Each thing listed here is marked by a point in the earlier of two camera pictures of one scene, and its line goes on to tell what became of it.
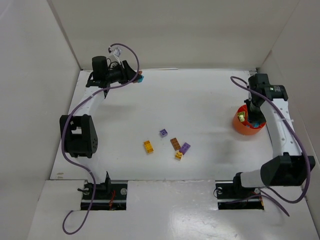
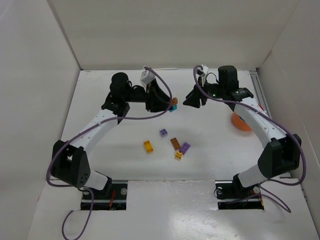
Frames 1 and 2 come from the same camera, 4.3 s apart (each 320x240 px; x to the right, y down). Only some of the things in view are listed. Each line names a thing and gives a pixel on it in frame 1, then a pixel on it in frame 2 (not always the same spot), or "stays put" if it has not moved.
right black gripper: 255,116 to 200,95
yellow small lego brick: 178,155 stays put
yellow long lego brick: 149,147 stays put
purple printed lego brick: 184,148 stays put
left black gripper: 126,71 to 152,99
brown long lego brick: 175,143 stays put
